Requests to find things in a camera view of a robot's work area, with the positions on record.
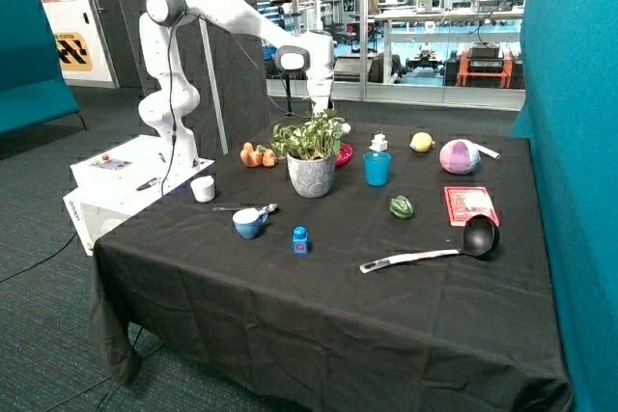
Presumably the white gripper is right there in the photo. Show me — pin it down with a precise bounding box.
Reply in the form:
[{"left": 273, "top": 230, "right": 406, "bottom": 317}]
[{"left": 312, "top": 96, "right": 333, "bottom": 115}]

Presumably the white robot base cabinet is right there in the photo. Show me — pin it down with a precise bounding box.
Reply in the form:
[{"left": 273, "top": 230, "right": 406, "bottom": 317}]
[{"left": 64, "top": 135, "right": 212, "bottom": 256}]

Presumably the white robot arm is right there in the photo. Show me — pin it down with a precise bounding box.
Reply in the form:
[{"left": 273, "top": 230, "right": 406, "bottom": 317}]
[{"left": 138, "top": 0, "right": 334, "bottom": 169}]

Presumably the green white leafy plant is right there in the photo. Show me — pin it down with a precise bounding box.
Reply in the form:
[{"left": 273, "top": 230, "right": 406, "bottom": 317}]
[{"left": 269, "top": 109, "right": 346, "bottom": 160}]

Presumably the red plate with rings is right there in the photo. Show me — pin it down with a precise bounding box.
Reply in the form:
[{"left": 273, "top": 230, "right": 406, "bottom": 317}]
[{"left": 335, "top": 143, "right": 353, "bottom": 167}]

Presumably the grey patterned plant pot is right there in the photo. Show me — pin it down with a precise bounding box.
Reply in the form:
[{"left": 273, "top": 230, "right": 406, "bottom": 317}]
[{"left": 287, "top": 154, "right": 335, "bottom": 199}]

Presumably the white power adapter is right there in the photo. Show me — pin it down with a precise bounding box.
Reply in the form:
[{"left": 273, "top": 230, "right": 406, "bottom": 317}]
[{"left": 369, "top": 132, "right": 388, "bottom": 151}]

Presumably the orange plush toy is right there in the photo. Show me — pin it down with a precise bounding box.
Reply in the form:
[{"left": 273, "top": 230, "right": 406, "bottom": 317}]
[{"left": 239, "top": 142, "right": 278, "bottom": 168}]

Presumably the blue plastic tumbler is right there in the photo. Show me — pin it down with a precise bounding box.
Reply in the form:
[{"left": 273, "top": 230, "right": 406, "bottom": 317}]
[{"left": 363, "top": 151, "right": 391, "bottom": 187}]

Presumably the grey acoustic panel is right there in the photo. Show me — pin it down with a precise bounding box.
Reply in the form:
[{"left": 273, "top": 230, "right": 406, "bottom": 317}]
[{"left": 120, "top": 0, "right": 271, "bottom": 159}]

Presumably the yellow lemon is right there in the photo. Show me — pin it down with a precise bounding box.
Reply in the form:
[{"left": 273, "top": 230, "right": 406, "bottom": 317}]
[{"left": 409, "top": 132, "right": 435, "bottom": 153}]

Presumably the metal spoon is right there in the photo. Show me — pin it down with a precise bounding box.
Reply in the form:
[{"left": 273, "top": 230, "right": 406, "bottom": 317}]
[{"left": 212, "top": 203, "right": 279, "bottom": 213}]

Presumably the green toy bell pepper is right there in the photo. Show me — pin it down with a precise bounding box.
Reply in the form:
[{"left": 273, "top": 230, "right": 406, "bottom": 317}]
[{"left": 389, "top": 195, "right": 414, "bottom": 220}]

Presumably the blue teacup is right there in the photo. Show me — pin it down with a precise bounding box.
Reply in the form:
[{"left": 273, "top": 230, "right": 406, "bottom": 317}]
[{"left": 233, "top": 207, "right": 268, "bottom": 239}]

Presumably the blue toy block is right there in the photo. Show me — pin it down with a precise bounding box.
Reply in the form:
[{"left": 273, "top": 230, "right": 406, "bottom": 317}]
[{"left": 292, "top": 226, "right": 309, "bottom": 255}]

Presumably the small white cup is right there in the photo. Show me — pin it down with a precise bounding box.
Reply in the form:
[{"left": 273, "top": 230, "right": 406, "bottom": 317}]
[{"left": 190, "top": 176, "right": 215, "bottom": 203}]

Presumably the pink purple plush ball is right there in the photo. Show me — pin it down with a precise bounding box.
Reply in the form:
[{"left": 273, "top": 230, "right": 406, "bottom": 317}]
[{"left": 439, "top": 139, "right": 480, "bottom": 176}]

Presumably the black tablecloth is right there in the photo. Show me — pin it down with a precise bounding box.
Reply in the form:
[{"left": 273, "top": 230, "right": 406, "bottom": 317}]
[{"left": 88, "top": 124, "right": 574, "bottom": 411}]

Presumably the orange black equipment rack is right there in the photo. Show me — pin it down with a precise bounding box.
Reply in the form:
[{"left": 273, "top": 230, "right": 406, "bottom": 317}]
[{"left": 456, "top": 42, "right": 513, "bottom": 89}]

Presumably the red card booklet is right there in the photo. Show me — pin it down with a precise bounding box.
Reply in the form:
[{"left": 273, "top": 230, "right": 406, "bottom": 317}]
[{"left": 443, "top": 186, "right": 500, "bottom": 227}]

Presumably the yellow black hazard sign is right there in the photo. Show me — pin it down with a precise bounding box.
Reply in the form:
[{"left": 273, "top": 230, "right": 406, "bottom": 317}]
[{"left": 54, "top": 32, "right": 93, "bottom": 72}]

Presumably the teal partition right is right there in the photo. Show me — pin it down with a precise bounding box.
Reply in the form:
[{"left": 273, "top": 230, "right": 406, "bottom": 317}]
[{"left": 511, "top": 0, "right": 617, "bottom": 411}]

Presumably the teal sofa left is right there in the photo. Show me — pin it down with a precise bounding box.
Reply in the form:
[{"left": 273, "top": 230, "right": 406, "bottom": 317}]
[{"left": 0, "top": 0, "right": 81, "bottom": 136}]

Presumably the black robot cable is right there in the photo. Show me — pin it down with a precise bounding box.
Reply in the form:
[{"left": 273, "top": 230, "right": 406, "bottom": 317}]
[{"left": 158, "top": 14, "right": 310, "bottom": 196}]

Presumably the black ladle with metal handle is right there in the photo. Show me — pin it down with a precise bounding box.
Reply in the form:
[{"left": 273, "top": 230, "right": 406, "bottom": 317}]
[{"left": 358, "top": 213, "right": 501, "bottom": 275}]

